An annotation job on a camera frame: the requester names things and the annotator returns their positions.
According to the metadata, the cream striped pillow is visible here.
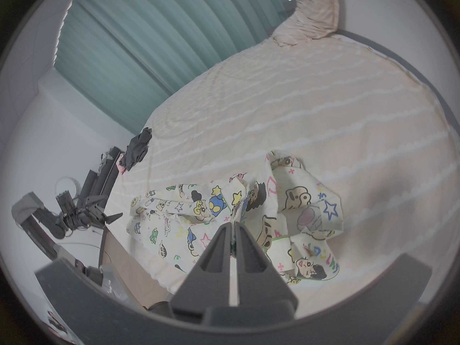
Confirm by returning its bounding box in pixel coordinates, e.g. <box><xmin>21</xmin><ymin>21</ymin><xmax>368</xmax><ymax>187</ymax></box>
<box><xmin>271</xmin><ymin>0</ymin><xmax>341</xmax><ymax>47</ymax></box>

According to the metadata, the pile of clothes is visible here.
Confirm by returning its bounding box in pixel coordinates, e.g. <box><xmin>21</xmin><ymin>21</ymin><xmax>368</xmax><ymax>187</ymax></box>
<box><xmin>118</xmin><ymin>127</ymin><xmax>153</xmax><ymax>173</ymax></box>

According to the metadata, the white printed pyjama top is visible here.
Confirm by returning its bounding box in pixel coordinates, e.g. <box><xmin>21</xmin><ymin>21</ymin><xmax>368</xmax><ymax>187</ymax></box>
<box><xmin>126</xmin><ymin>149</ymin><xmax>344</xmax><ymax>286</ymax></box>

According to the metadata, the black chest of drawers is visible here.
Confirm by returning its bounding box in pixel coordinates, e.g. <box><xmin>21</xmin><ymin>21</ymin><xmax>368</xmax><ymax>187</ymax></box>
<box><xmin>77</xmin><ymin>146</ymin><xmax>121</xmax><ymax>200</ymax></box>

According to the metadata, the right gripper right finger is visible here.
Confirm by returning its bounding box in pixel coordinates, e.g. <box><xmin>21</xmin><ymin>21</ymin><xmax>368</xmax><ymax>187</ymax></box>
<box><xmin>234</xmin><ymin>222</ymin><xmax>299</xmax><ymax>315</ymax></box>

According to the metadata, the blue-green curtain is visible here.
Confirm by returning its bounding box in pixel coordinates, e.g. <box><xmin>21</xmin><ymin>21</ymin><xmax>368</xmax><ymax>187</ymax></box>
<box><xmin>72</xmin><ymin>0</ymin><xmax>299</xmax><ymax>96</ymax></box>
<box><xmin>52</xmin><ymin>0</ymin><xmax>177</xmax><ymax>136</ymax></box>

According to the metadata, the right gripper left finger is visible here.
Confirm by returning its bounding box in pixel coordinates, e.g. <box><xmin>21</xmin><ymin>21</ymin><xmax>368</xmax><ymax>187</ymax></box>
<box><xmin>169</xmin><ymin>222</ymin><xmax>232</xmax><ymax>323</ymax></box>

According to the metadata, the bed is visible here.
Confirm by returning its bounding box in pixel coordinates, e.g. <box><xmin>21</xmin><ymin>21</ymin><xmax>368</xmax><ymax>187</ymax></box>
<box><xmin>104</xmin><ymin>0</ymin><xmax>460</xmax><ymax>319</ymax></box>

